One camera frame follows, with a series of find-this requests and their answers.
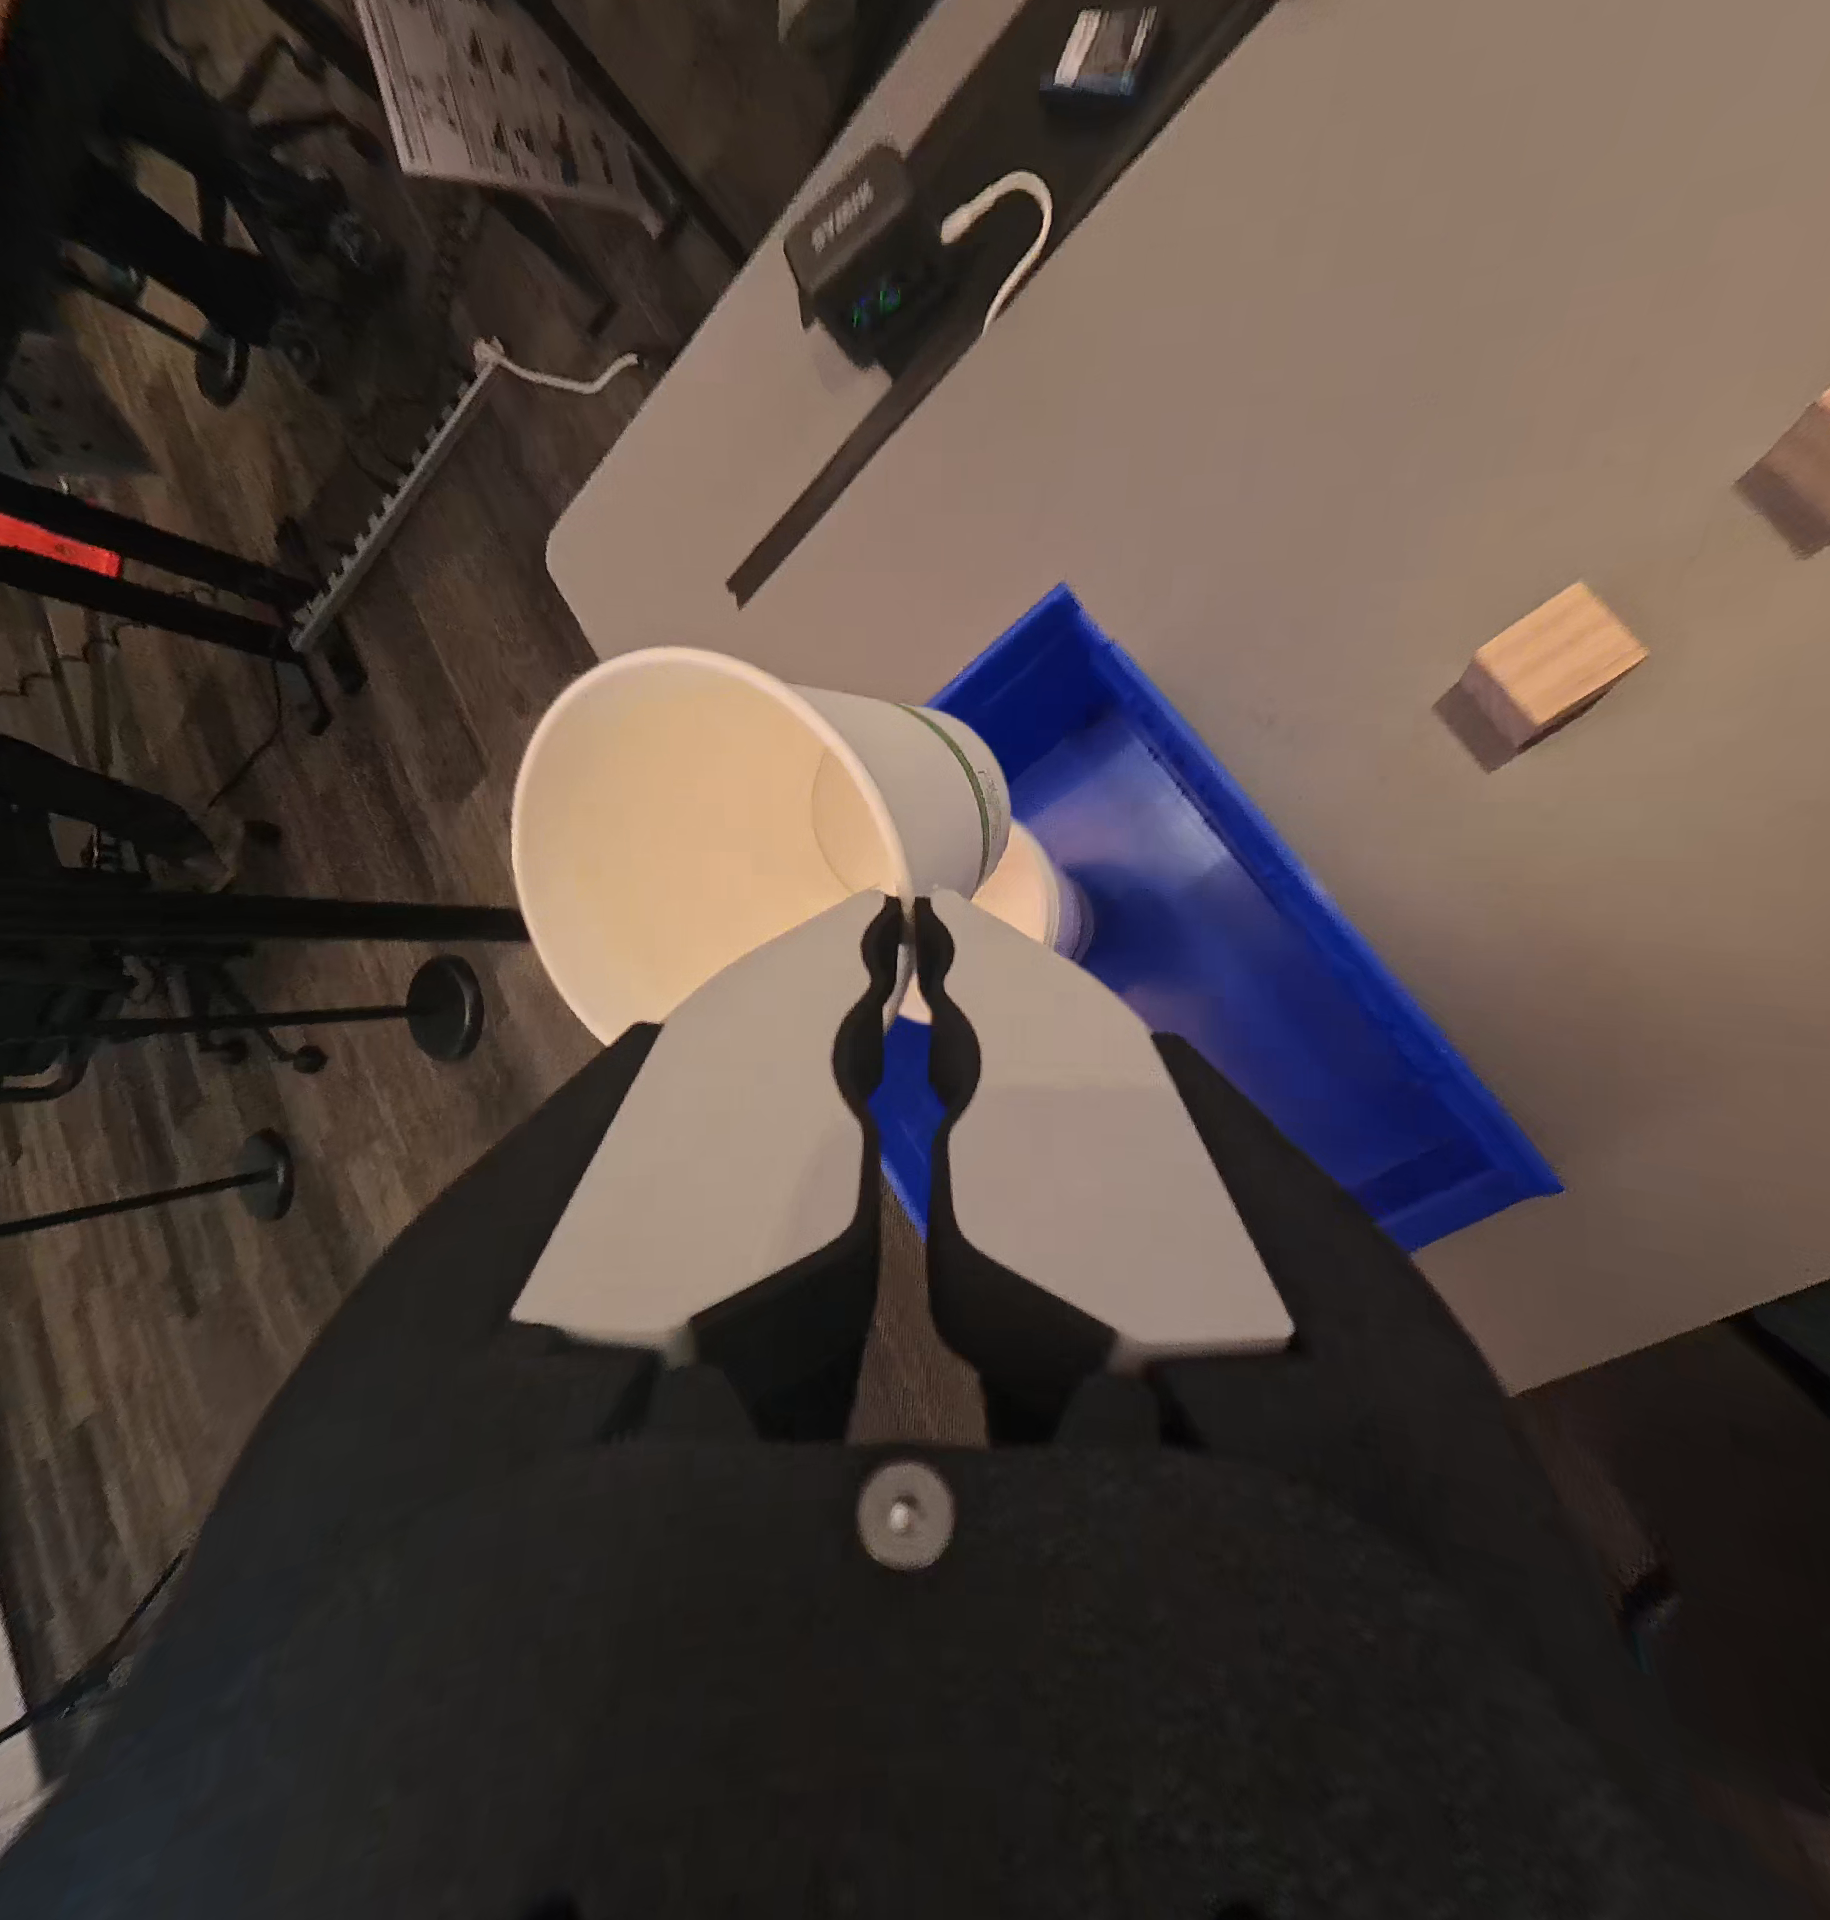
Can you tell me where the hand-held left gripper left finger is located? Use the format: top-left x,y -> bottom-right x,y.
509,893 -> 910,1445

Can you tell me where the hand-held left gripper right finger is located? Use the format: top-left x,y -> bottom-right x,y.
912,893 -> 1297,1450

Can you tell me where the blue plastic bin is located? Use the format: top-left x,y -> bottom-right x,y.
855,586 -> 1564,1258

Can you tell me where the white paper cup green band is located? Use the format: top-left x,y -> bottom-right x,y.
509,643 -> 1014,1051
966,830 -> 1099,965

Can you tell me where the black round stand base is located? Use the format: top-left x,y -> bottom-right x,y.
149,951 -> 492,1067
0,1126 -> 300,1258

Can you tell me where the black stand pole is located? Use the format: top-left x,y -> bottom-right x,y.
0,896 -> 532,946

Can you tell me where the black chair armrest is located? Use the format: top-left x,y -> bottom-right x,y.
1515,1307 -> 1830,1817

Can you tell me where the long grey power strip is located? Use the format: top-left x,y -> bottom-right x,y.
287,337 -> 507,657

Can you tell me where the red rectangular label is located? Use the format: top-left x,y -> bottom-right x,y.
0,502 -> 122,586

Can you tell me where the black charger with display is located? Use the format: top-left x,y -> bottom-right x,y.
782,144 -> 963,371

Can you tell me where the black wheeled chair base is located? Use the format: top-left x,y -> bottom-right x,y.
45,0 -> 407,411

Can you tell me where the white printed paper sheet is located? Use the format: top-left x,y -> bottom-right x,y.
354,0 -> 663,206

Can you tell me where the small black box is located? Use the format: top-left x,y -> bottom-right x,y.
1036,3 -> 1169,109

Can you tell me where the white power cord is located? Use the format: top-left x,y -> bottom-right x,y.
472,340 -> 643,402

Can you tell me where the white cable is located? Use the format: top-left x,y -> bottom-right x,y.
937,170 -> 1054,325

